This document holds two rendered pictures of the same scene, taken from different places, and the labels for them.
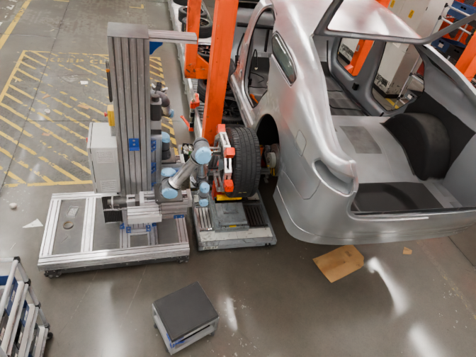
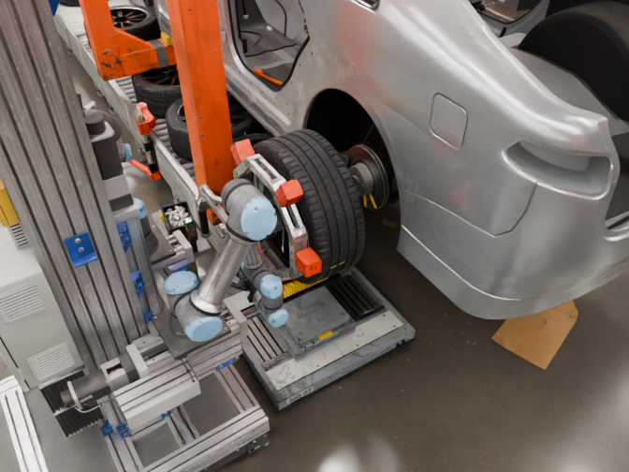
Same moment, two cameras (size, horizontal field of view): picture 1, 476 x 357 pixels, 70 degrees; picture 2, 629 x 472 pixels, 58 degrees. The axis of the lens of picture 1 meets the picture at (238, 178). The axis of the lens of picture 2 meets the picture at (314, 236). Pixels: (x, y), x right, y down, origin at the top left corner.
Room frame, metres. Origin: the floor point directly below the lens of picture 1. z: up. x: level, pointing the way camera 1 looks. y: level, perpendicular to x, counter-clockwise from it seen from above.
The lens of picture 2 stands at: (0.61, 0.39, 2.43)
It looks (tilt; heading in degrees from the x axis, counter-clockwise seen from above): 41 degrees down; 348
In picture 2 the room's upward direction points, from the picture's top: straight up
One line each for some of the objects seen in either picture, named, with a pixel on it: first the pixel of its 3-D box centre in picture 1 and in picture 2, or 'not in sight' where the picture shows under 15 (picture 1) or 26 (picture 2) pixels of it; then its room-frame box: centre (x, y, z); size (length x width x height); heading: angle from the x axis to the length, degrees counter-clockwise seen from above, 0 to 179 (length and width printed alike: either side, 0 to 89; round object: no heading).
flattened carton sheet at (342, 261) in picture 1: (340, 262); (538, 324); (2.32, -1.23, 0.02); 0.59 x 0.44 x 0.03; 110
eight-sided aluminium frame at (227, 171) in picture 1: (221, 162); (269, 220); (2.51, 0.18, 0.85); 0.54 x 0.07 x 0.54; 20
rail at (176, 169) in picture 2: (195, 113); (153, 142); (4.21, 0.77, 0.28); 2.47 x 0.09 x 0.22; 20
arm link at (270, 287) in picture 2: (204, 188); (270, 288); (2.01, 0.25, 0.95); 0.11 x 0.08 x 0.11; 19
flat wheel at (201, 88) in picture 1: (218, 90); (177, 85); (4.84, 0.57, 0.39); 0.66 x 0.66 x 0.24
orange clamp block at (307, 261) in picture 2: (228, 185); (307, 262); (2.22, 0.07, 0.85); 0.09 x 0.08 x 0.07; 20
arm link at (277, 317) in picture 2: (202, 199); (273, 310); (1.99, 0.25, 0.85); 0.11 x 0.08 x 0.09; 20
